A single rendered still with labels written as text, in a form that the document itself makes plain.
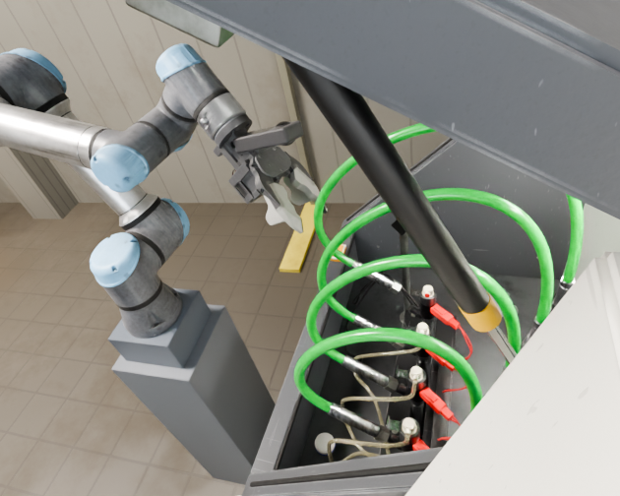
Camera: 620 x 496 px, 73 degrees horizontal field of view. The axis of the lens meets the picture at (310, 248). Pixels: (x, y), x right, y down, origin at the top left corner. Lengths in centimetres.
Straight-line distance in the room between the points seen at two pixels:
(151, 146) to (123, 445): 162
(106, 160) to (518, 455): 65
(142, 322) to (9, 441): 153
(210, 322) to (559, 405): 109
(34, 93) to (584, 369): 103
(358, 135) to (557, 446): 14
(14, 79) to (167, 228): 42
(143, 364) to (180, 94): 74
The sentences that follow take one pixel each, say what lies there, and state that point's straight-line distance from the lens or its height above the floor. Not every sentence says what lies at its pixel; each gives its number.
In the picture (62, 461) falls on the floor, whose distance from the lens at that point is 230.
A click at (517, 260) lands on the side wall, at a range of 113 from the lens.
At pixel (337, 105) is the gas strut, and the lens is 18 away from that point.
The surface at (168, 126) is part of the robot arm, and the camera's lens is 79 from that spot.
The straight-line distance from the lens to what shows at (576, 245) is 67.
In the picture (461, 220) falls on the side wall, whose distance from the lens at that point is 105.
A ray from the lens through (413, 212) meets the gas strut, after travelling 21.
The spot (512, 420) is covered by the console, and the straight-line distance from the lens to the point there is 24.
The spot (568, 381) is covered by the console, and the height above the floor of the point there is 152.
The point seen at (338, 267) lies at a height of 95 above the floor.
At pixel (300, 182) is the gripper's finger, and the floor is 128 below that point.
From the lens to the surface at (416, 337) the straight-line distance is 44.
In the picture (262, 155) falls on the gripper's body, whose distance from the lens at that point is 70.
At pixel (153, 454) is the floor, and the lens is 207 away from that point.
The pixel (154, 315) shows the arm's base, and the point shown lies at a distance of 110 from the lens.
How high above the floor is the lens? 168
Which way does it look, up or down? 42 degrees down
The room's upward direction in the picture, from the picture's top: 15 degrees counter-clockwise
